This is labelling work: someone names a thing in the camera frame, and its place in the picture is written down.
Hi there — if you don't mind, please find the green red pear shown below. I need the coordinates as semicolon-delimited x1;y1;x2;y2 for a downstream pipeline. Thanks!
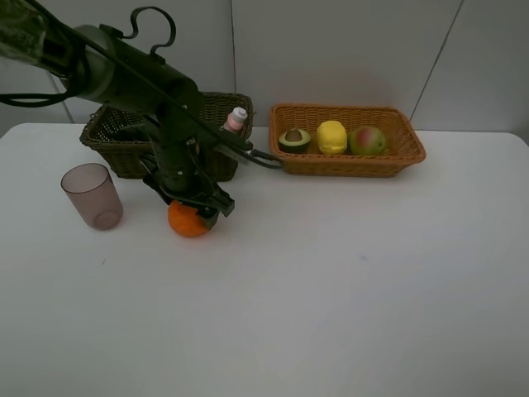
348;126;387;156

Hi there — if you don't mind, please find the translucent pink plastic cup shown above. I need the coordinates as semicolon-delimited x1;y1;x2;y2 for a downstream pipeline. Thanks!
60;163;123;231

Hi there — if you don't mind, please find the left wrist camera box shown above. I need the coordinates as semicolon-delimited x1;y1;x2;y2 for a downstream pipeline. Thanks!
199;127;254;165

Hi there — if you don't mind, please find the pink bottle white cap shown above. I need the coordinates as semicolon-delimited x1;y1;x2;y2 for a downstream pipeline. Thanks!
223;107;248;133

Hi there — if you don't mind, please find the yellow lemon toy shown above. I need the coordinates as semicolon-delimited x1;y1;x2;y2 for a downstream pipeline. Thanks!
316;120;348;155

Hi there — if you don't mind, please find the dark brown wicker basket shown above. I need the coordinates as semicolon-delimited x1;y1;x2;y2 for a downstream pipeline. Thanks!
80;92;254;179

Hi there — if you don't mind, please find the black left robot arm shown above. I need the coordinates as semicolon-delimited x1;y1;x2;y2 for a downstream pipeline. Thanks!
1;1;235;228

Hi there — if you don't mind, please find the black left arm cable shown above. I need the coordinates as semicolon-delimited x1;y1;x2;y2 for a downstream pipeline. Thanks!
0;0;284;171

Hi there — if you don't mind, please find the orange tangerine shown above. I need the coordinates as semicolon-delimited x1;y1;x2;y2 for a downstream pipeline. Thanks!
168;200;208;238

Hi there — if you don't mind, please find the halved avocado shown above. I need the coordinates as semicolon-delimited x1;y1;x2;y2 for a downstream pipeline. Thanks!
278;128;312;154

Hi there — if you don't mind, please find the orange wicker basket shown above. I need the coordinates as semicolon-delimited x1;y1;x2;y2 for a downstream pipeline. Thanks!
269;103;427;178

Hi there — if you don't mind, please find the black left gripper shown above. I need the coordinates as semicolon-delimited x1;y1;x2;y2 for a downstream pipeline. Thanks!
141;137;235;230

